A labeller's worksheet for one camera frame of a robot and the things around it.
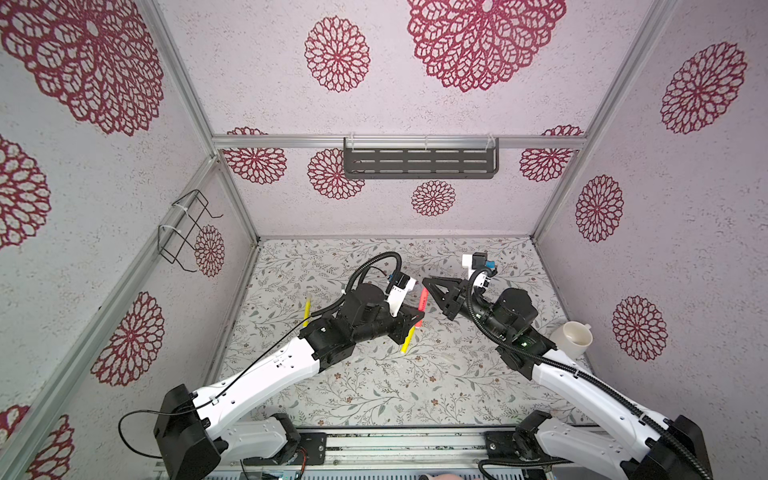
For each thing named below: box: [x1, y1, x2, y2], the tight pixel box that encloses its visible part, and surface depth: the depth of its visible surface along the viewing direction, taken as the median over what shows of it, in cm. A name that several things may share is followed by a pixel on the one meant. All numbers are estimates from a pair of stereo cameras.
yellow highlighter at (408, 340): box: [400, 326, 417, 354], surface depth 94 cm
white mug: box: [550, 321, 593, 360], surface depth 89 cm
